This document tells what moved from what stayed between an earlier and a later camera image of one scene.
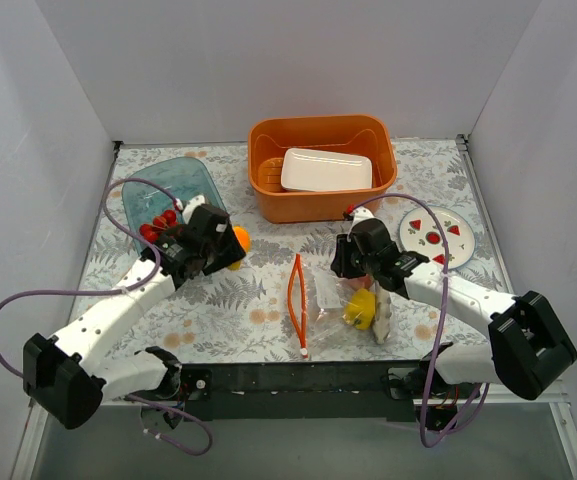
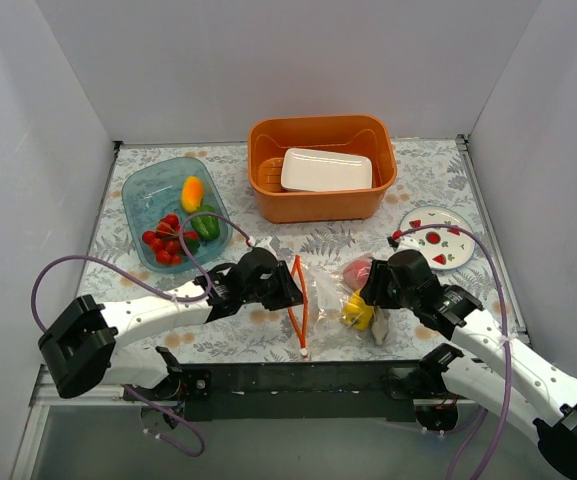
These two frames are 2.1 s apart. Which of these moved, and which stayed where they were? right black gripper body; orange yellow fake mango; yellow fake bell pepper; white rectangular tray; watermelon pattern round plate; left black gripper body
Moved: orange yellow fake mango; left black gripper body; right black gripper body
Stayed: watermelon pattern round plate; white rectangular tray; yellow fake bell pepper
